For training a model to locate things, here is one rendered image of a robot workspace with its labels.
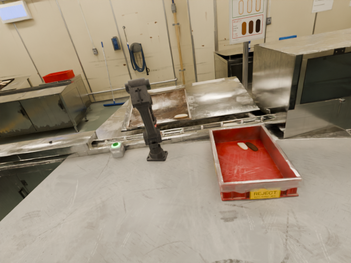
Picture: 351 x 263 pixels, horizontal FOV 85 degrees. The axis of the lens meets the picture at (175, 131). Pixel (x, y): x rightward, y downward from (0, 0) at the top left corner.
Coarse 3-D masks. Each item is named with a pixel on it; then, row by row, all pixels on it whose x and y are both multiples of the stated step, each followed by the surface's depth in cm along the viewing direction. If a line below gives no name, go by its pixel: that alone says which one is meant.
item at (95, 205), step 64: (64, 192) 105; (128, 192) 97; (192, 192) 91; (320, 192) 80; (0, 256) 78; (64, 256) 73; (128, 256) 70; (192, 256) 66; (256, 256) 63; (320, 256) 60
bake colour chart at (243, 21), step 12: (240, 0) 161; (252, 0) 161; (264, 0) 162; (240, 12) 165; (252, 12) 166; (264, 12) 167; (240, 24) 169; (252, 24) 170; (264, 24) 171; (240, 36) 174; (252, 36) 175; (264, 36) 176
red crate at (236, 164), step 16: (224, 144) 120; (256, 144) 114; (224, 160) 106; (240, 160) 104; (256, 160) 102; (272, 160) 100; (224, 176) 96; (240, 176) 94; (256, 176) 92; (272, 176) 91; (288, 192) 80
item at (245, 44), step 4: (244, 44) 179; (248, 44) 179; (244, 48) 180; (248, 48) 181; (244, 52) 182; (244, 56) 184; (244, 60) 186; (244, 64) 188; (244, 68) 189; (244, 72) 191; (244, 76) 193; (244, 80) 195; (244, 84) 197
